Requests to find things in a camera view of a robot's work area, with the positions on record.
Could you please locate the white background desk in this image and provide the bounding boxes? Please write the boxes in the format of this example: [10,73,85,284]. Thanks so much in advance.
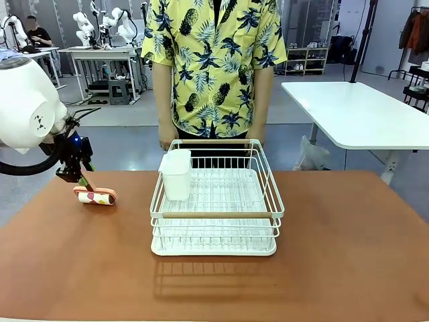
[58,46,144,102]

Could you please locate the shoe shelf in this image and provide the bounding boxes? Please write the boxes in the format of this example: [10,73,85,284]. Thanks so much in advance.
[273,46,330,76]

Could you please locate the person's right forearm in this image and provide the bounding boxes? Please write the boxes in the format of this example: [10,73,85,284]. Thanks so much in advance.
[152,61,176,129]

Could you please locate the seated person in black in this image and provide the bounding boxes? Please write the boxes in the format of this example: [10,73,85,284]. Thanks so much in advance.
[25,15,54,48]

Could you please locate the black utility cart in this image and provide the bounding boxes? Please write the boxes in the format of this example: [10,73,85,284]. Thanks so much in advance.
[403,65,429,113]

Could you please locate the white plastic utensil cup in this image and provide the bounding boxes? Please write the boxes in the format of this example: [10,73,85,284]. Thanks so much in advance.
[158,149,193,203]

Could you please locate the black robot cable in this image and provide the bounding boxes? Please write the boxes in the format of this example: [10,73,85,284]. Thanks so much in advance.
[0,107,102,177]

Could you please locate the white plastic bag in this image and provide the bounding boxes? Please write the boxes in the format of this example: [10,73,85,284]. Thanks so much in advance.
[293,135,331,171]

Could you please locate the white wire dish rack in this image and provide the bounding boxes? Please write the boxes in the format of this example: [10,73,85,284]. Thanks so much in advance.
[149,138,286,250]

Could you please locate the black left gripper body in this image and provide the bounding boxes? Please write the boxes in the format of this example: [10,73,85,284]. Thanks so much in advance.
[58,125,95,176]

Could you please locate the black tripod stand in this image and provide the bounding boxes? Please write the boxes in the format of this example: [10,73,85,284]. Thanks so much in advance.
[349,0,377,85]

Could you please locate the large white table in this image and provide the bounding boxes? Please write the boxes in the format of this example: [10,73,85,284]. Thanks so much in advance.
[280,81,429,186]

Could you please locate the white drain tray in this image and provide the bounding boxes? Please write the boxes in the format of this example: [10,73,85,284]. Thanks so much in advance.
[150,233,278,257]

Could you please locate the black bag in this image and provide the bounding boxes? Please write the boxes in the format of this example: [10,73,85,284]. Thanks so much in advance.
[329,34,358,64]

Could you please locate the white desk with cloth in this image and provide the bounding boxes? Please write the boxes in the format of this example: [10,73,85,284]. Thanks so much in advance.
[19,46,67,91]

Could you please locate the person's left hand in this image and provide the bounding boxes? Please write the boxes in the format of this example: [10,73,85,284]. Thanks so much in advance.
[246,128,266,148]

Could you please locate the person's right hand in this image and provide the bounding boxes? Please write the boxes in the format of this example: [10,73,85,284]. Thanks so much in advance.
[158,123,176,152]

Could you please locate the person's left forearm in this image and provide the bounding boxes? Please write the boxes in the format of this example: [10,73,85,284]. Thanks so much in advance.
[249,64,275,134]

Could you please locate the grey step stool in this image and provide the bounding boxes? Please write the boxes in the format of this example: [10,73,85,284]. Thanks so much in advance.
[107,78,131,106]

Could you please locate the dark hanging jacket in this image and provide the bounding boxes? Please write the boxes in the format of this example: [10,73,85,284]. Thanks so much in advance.
[398,9,429,56]

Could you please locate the black clothes rack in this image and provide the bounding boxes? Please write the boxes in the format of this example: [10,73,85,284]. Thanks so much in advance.
[388,5,429,81]

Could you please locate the person in yellow pineapple shirt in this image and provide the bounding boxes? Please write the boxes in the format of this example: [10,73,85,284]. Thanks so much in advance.
[140,0,288,139]

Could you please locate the pink lint roller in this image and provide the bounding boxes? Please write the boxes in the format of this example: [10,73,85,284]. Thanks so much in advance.
[72,176,119,207]

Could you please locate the black trousers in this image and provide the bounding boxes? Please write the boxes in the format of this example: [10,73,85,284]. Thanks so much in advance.
[175,128,251,169]

